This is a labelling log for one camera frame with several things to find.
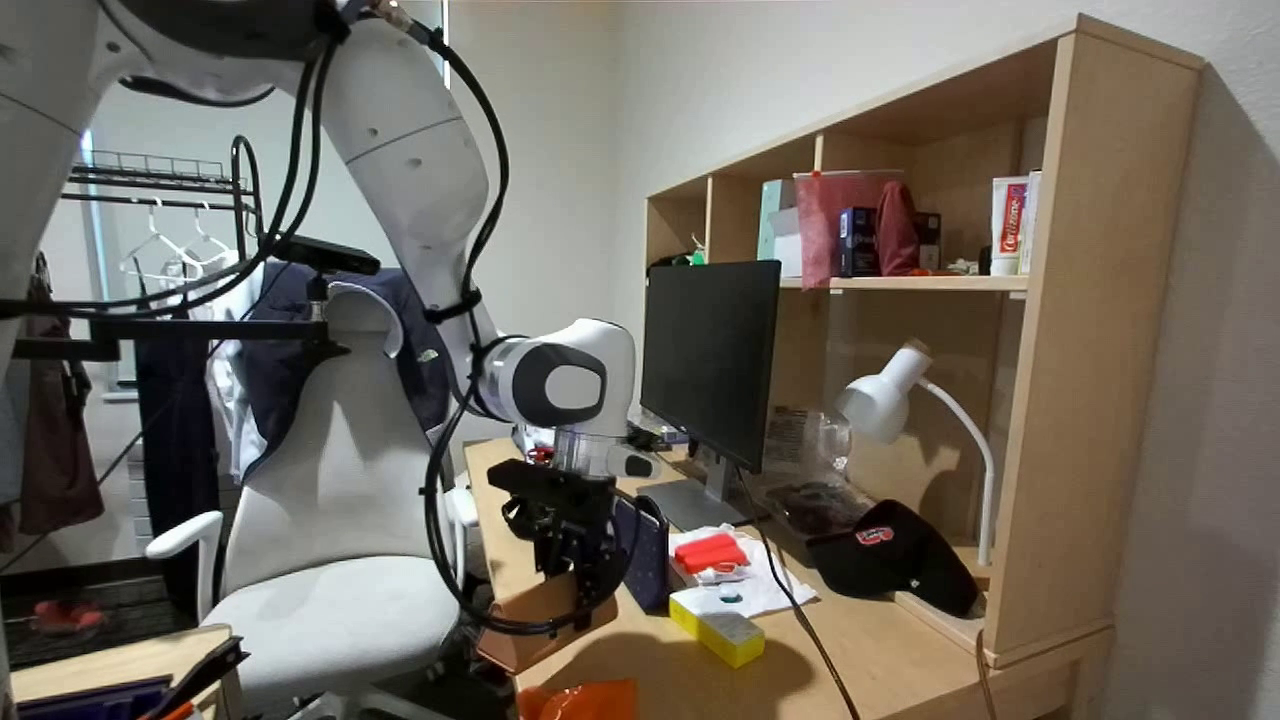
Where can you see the navy dotted pouch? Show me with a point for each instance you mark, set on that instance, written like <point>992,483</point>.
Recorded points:
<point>645,543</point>

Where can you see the black computer monitor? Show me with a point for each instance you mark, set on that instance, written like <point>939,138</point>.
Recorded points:
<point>708,337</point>

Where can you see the black cap with red patch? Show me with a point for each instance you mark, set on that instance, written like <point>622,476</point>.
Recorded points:
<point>892,550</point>

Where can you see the brown cardboard case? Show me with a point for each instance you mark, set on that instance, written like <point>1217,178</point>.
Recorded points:
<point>537,621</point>

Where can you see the yellow sticky note box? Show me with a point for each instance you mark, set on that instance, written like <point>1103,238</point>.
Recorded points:
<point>718,626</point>

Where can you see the wooden shelf unit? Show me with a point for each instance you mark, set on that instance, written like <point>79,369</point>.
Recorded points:
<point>1055,360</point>

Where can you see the white office chair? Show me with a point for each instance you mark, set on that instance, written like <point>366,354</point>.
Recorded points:
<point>320,568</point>

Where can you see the clothes rack with hangers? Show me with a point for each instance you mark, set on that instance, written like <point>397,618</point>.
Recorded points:
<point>165,227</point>

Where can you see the white desk lamp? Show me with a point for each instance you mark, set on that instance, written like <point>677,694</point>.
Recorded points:
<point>878,405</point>

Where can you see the white red box on shelf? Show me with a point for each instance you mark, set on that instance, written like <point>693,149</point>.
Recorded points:
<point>1012,213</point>

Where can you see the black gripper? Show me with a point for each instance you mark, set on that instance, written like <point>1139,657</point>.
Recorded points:
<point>565,521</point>

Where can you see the orange plastic bag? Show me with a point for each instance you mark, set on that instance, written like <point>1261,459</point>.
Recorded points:
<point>580,703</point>

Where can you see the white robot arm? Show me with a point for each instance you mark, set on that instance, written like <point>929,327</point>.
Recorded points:
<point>393,102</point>

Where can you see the silver monitor stand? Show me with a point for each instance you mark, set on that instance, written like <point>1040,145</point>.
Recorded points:
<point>693,495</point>

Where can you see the white papers with red card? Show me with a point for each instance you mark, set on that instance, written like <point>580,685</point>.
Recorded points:
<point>731,568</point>

